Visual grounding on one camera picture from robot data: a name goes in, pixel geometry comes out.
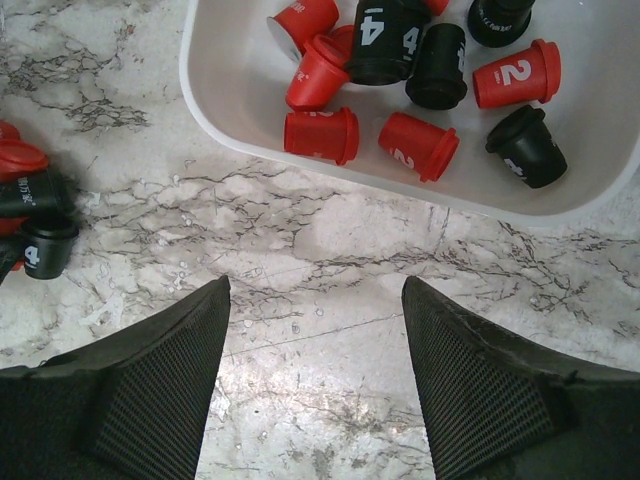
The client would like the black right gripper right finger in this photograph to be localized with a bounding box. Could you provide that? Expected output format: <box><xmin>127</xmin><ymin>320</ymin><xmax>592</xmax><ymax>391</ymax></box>
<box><xmin>402</xmin><ymin>277</ymin><xmax>639</xmax><ymax>479</ymax></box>

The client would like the black capsule basket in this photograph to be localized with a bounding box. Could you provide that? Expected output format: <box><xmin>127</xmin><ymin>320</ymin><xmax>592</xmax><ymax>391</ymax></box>
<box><xmin>405</xmin><ymin>23</ymin><xmax>468</xmax><ymax>110</ymax></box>

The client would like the black coffee capsule number four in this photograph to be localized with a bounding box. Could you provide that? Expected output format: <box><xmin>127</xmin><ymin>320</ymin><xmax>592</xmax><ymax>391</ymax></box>
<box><xmin>21</xmin><ymin>217</ymin><xmax>79</xmax><ymax>280</ymax></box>

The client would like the red capsule number two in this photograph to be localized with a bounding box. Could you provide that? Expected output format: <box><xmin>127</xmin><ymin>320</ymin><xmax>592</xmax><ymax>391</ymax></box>
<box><xmin>472</xmin><ymin>39</ymin><xmax>562</xmax><ymax>109</ymax></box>

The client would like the black coffee capsule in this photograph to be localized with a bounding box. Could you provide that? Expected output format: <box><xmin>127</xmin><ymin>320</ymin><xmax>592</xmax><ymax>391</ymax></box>
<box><xmin>1</xmin><ymin>168</ymin><xmax>75</xmax><ymax>218</ymax></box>
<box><xmin>485</xmin><ymin>105</ymin><xmax>568</xmax><ymax>189</ymax></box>

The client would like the black coffee capsule bottom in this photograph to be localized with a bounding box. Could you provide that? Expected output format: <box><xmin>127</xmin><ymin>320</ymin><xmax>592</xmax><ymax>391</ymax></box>
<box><xmin>485</xmin><ymin>105</ymin><xmax>568</xmax><ymax>189</ymax></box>

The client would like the white plastic storage basket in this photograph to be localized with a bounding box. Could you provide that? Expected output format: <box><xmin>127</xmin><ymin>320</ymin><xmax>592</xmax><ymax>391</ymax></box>
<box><xmin>179</xmin><ymin>1</ymin><xmax>639</xmax><ymax>226</ymax></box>

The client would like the black coffee capsule left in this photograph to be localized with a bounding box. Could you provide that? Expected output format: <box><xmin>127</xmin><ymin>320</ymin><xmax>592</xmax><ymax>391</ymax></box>
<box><xmin>1</xmin><ymin>168</ymin><xmax>75</xmax><ymax>218</ymax></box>

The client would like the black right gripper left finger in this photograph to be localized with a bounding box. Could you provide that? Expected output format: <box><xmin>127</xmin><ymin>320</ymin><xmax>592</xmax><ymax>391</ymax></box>
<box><xmin>1</xmin><ymin>277</ymin><xmax>230</xmax><ymax>479</ymax></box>

